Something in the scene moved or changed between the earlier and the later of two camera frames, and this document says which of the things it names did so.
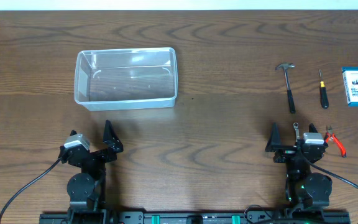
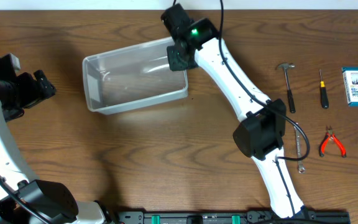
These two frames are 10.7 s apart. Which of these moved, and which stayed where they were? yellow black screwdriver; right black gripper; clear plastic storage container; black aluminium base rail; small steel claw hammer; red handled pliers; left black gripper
Moved: right black gripper; clear plastic storage container; left black gripper
Stayed: red handled pliers; yellow black screwdriver; small steel claw hammer; black aluminium base rail
